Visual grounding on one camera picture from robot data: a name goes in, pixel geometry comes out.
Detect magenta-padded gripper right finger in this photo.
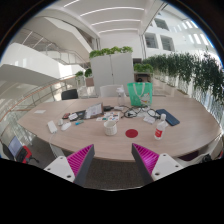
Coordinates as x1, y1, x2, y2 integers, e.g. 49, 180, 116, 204
131, 143, 184, 186

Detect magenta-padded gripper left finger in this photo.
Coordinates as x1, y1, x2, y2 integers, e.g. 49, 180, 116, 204
43, 143, 96, 188

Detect clear red-labelled water bottle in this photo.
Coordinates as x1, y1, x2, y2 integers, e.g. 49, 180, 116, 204
154, 113, 168, 141

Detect red chair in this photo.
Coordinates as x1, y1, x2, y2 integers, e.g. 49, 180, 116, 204
16, 145, 34, 164

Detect white power strip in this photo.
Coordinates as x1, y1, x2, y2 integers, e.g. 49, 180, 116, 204
46, 120, 59, 135

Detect white computer mouse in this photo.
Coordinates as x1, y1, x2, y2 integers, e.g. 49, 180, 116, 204
60, 121, 72, 132

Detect flat round red coaster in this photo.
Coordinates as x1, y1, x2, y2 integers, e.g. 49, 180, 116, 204
125, 128, 139, 139

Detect white paper card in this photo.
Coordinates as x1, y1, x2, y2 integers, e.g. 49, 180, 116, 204
143, 115, 156, 125

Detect dark flat notebook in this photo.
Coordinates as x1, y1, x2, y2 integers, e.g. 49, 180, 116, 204
61, 109, 87, 122

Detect white grid-patterned cup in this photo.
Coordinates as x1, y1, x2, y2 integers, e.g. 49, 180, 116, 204
103, 119, 118, 137

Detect white propped booklet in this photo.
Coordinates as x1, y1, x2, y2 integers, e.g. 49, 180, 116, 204
83, 102, 104, 120

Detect colourful sticker sheet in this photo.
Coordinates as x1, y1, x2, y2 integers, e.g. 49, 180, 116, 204
96, 111, 120, 122

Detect green cat-print tote bag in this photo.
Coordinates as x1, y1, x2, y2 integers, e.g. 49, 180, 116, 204
127, 81, 154, 108

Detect black office chair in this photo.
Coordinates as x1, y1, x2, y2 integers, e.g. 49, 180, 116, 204
61, 88, 79, 101

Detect clear white-lidded shaker bottle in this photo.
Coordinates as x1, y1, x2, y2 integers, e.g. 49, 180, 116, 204
115, 85, 126, 107

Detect white chair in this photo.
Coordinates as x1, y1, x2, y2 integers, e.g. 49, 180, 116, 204
99, 84, 127, 98

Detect green hedge along railing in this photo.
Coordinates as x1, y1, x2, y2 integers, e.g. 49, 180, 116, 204
133, 49, 224, 104

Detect potted plants beside cabinet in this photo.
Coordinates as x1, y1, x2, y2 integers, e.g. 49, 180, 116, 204
74, 68, 94, 79

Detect white cabinet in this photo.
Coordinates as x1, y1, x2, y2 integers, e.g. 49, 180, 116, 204
89, 52, 136, 98

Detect green plants atop cabinet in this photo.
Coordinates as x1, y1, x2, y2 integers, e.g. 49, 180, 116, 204
88, 45, 134, 60

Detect long ceiling lights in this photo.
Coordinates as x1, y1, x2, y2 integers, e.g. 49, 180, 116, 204
63, 0, 145, 34

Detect white power strip cable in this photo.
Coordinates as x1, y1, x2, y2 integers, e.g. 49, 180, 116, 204
49, 132, 64, 158

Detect tangled black cables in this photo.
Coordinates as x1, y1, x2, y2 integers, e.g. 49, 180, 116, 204
122, 105, 161, 120

